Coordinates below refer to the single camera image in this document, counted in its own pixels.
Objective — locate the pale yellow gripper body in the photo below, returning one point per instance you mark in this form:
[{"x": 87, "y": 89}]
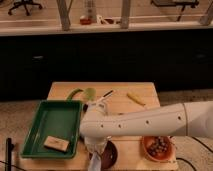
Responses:
[{"x": 95, "y": 144}]

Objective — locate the purple bowl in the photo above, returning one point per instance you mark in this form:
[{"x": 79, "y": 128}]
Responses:
[{"x": 109, "y": 156}]

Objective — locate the grey towel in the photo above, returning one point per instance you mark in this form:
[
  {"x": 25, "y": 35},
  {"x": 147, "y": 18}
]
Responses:
[{"x": 95, "y": 162}]

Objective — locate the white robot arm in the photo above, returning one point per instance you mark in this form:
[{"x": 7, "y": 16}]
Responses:
[{"x": 194, "y": 119}]

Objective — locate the orange bowl with nuts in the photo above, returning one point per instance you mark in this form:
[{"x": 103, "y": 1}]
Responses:
[{"x": 157, "y": 148}]

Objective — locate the red bowl on shelf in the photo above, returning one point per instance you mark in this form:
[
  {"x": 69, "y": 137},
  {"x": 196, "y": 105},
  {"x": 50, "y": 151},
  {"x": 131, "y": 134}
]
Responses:
[{"x": 85, "y": 21}]

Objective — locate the tan sponge block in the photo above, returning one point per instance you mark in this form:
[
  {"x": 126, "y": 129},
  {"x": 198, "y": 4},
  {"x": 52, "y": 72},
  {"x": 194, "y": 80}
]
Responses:
[{"x": 56, "y": 143}]

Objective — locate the small black round object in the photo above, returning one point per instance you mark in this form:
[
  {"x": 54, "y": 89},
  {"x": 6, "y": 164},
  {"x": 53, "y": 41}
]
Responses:
[{"x": 85, "y": 107}]

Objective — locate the white cup orange inside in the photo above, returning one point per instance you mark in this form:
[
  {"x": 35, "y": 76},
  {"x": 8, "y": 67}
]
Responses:
[{"x": 102, "y": 106}]

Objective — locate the green plastic tray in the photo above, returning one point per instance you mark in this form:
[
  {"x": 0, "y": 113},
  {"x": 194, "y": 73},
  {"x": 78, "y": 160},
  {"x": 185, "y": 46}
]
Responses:
[{"x": 57, "y": 118}]

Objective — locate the green spatula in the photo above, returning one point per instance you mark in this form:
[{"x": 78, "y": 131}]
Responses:
[{"x": 88, "y": 94}]

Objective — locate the white bottle on shelf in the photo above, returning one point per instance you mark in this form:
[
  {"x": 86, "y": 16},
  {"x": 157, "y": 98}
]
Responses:
[{"x": 90, "y": 10}]

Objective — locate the black office chair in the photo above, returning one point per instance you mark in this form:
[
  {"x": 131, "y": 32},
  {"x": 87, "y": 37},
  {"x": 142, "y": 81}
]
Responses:
[{"x": 24, "y": 3}]

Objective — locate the black handled brush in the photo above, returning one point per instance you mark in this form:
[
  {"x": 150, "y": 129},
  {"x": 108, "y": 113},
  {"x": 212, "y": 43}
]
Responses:
[{"x": 106, "y": 95}]

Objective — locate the black stand post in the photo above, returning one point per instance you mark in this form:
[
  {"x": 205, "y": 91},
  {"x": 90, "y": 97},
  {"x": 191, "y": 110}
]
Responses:
[{"x": 8, "y": 156}]

